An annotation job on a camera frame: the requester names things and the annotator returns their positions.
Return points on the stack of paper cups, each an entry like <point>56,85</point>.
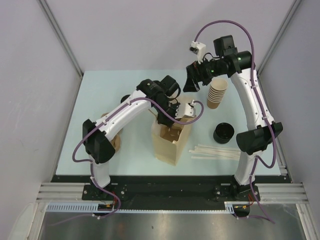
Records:
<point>216,92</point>

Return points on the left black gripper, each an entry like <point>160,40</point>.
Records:
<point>168,121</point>

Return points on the brown paper bag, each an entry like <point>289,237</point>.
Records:
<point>169,142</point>

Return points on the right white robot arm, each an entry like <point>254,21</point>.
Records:
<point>239,66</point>

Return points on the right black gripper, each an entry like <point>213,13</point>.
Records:
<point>191,85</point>

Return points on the white slotted cable duct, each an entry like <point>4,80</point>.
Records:
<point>106,208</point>

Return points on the white wrapped straws bundle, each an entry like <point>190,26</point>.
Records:
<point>207,152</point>

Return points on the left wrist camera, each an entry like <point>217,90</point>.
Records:
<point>186,109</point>

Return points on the single brown pulp cup carrier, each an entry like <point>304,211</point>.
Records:
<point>171,134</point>

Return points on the brown pulp cup carrier stack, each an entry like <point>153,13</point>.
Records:
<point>116,141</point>

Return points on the stack of black lids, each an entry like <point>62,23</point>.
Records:
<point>223,133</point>

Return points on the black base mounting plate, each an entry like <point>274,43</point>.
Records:
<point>171,192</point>

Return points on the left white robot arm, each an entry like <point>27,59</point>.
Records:
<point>98,135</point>

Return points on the black cup lid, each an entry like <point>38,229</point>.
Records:
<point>124,98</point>

